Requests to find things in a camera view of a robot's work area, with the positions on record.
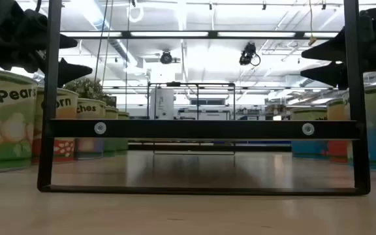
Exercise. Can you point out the black overhead camera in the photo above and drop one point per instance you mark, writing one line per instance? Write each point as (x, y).
(248, 53)

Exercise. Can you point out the white cylindrical tank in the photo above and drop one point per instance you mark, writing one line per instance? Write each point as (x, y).
(162, 104)

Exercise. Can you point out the pears label can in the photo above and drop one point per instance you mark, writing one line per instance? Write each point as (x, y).
(5, 130)

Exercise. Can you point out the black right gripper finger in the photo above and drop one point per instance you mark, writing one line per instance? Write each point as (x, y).
(328, 49)
(330, 74)

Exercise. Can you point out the orange red label can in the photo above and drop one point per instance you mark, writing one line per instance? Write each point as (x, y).
(336, 111)

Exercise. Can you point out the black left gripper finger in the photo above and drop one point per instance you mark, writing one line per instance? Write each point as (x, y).
(68, 41)
(73, 71)

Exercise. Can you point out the black round ceiling device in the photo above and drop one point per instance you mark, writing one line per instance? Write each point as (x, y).
(166, 57)

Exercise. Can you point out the black overhead frame bar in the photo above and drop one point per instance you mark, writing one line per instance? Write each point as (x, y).
(256, 38)

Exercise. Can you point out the green label can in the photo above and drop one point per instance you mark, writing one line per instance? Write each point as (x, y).
(112, 112)
(123, 115)

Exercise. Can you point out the potted green plant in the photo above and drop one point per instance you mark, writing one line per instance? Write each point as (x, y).
(87, 89)

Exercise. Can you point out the peaches label can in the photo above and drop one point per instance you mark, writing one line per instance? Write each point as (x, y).
(88, 109)

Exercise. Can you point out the corn label can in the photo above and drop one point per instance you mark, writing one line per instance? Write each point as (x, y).
(67, 107)

